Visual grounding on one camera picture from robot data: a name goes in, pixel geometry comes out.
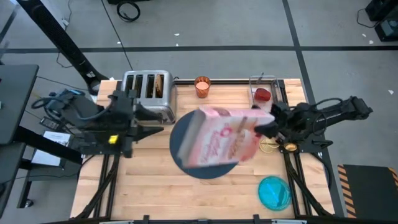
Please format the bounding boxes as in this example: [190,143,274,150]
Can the red toy fruit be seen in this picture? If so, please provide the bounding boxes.
[254,87,272,103]

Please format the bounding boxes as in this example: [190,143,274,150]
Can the pink strawberry cereal box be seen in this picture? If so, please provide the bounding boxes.
[177,105,276,169]

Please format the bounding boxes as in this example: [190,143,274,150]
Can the gold wire cup holder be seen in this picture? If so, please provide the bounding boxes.
[259,138,281,154]

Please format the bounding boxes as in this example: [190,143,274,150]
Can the clear plastic bin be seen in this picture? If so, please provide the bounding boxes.
[248,75,285,114]

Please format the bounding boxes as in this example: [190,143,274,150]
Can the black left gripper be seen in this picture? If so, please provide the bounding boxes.
[108,89,165,159]

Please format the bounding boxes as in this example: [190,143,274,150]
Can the silver four-slot toaster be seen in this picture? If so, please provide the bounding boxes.
[120,70,178,126]

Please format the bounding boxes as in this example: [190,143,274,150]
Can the orange glass cup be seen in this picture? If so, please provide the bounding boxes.
[193,75,212,100]

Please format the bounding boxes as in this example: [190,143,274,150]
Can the black hazard-striped mat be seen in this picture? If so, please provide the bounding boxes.
[336,164,398,220]

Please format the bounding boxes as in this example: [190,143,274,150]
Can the black equipment case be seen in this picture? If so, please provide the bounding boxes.
[364,0,398,22]
[374,17,398,42]

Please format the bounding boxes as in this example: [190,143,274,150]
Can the black desk top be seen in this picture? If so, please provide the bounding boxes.
[0,63,40,146]

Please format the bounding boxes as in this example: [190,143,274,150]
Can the white paper sheet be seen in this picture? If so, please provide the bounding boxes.
[30,130,72,167]

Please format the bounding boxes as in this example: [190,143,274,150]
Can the black power adapter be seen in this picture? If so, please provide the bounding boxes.
[39,116,65,133]

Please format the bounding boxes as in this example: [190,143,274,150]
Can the dark round woven placemat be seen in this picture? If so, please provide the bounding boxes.
[169,110,241,180]

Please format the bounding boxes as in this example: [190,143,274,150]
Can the coiled black cable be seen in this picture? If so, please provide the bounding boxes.
[116,0,142,23]

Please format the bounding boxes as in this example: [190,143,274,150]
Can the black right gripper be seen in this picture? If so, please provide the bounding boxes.
[250,101,301,142]

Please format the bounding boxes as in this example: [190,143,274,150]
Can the teal glass plate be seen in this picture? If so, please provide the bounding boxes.
[257,175,292,212]

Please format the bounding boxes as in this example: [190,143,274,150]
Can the black desk leg frame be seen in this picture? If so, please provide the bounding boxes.
[0,125,83,218]

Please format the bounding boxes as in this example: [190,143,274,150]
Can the black metal table frame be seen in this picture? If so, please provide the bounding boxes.
[74,78,335,224]

